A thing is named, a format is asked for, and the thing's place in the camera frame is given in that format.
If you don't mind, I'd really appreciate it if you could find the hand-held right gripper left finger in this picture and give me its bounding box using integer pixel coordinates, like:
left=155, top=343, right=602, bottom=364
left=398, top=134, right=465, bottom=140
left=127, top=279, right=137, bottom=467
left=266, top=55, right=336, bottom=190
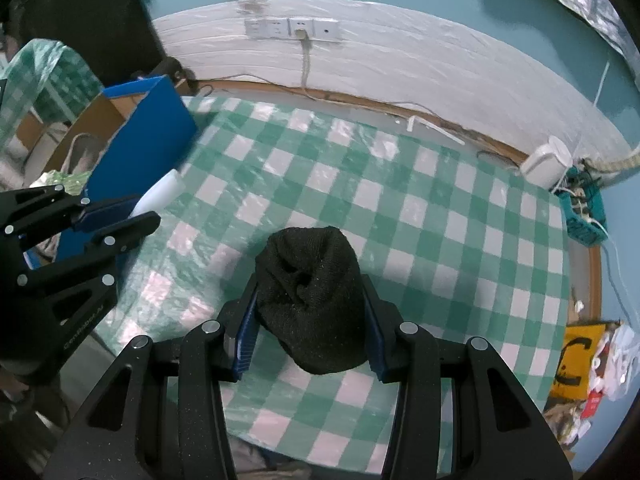
left=45, top=282, right=261, bottom=480

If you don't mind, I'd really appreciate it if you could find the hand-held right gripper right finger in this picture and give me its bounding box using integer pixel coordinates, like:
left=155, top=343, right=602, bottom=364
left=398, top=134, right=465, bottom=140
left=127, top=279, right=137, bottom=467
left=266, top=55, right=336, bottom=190
left=362, top=276, right=573, bottom=480

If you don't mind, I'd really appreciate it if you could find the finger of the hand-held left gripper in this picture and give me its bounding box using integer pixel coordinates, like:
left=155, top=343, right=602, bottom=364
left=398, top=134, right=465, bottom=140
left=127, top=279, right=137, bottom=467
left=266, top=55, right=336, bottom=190
left=5, top=185, right=142, bottom=239
left=17, top=211, right=162, bottom=321

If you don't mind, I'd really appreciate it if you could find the green patterned cloth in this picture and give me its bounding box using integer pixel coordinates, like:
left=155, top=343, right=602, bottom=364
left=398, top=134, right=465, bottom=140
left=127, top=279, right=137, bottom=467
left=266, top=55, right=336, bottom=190
left=30, top=171, right=91, bottom=196

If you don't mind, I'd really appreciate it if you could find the white cloth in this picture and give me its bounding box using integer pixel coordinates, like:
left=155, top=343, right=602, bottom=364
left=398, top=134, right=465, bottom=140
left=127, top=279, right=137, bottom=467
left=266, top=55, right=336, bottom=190
left=131, top=169, right=185, bottom=218

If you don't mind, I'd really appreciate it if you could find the grey fleece sock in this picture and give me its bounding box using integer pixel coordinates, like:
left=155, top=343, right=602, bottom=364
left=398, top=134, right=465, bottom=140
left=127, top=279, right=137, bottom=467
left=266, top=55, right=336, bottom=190
left=60, top=132, right=108, bottom=176

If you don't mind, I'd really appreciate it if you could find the black knitted cloth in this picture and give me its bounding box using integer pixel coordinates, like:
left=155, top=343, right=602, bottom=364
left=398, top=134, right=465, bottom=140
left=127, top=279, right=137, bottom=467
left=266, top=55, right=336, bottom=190
left=254, top=226, right=368, bottom=376

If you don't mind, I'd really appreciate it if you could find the blue-rimmed cardboard box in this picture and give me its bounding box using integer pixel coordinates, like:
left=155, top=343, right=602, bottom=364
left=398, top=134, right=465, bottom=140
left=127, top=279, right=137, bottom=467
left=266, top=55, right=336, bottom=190
left=15, top=74, right=198, bottom=266

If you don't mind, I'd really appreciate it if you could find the green checkered tablecloth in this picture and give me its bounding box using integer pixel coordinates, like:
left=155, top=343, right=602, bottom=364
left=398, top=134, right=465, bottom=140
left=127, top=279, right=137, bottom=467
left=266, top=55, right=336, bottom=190
left=97, top=95, right=573, bottom=476

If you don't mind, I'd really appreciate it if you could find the yellow and black box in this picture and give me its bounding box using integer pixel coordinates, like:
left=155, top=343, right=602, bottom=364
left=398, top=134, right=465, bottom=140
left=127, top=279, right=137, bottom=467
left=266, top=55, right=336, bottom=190
left=550, top=324, right=608, bottom=401

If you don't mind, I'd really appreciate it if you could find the black hanging coat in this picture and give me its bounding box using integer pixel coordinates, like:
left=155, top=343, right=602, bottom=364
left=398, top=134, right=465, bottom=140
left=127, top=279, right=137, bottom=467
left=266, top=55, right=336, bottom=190
left=0, top=0, right=166, bottom=81

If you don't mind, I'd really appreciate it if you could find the white plastic strip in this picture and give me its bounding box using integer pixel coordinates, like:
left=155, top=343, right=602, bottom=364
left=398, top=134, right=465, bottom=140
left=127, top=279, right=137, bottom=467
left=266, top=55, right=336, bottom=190
left=407, top=116, right=466, bottom=146

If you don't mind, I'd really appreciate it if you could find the teal plastic basket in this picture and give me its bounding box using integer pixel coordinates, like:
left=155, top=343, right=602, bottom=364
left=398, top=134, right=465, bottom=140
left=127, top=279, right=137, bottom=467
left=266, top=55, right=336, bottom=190
left=557, top=167, right=608, bottom=246

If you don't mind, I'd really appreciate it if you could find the white plastic bag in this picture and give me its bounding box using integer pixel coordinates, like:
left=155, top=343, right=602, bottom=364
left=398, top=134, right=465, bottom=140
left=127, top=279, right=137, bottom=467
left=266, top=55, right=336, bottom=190
left=582, top=320, right=640, bottom=401

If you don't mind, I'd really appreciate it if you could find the silver tarp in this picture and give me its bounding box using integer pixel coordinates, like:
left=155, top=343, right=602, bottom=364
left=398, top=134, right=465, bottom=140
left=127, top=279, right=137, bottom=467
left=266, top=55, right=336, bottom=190
left=505, top=0, right=633, bottom=71

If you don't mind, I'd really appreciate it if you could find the beige plug with cable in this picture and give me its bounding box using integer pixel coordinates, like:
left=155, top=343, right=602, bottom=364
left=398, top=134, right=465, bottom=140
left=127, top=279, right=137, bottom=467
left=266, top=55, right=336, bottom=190
left=295, top=27, right=321, bottom=101

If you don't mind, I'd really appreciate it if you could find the wide white wall socket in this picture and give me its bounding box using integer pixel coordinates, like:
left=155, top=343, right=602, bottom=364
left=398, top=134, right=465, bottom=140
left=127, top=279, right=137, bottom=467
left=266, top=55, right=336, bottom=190
left=289, top=17, right=342, bottom=43

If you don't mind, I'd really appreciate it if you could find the beige rope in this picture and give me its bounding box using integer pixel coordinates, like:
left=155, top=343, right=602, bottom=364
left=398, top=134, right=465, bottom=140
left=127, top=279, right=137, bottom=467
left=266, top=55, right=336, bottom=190
left=582, top=147, right=640, bottom=173

